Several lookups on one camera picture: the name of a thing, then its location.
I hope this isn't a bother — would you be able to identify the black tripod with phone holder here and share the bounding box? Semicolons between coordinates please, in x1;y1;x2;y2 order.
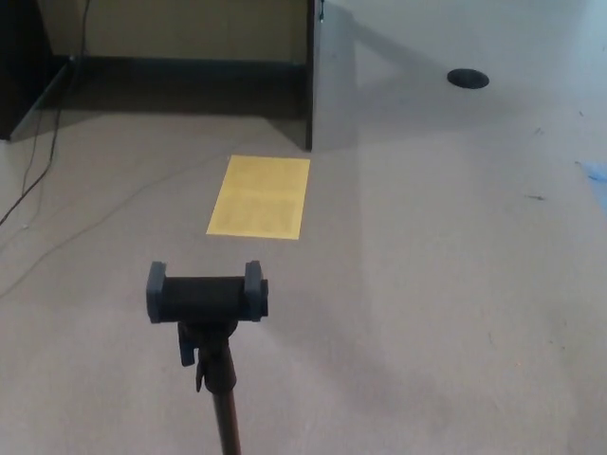
145;259;270;455

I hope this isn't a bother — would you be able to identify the yellow paper sheet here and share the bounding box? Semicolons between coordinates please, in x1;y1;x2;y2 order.
205;155;312;241

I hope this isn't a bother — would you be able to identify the black round floor cap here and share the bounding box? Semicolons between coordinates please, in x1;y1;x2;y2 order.
446;67;491;90

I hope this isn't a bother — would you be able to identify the thin grey floor cable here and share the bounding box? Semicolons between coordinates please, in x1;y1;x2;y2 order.
0;155;231;300

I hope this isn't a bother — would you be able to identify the black wall baseboard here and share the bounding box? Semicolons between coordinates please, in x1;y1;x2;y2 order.
69;55;308;80

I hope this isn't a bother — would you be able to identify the black power cable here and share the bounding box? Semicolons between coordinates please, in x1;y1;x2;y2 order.
0;0;91;227

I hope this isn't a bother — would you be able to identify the thin black cable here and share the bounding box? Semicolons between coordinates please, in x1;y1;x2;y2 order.
18;107;42;198

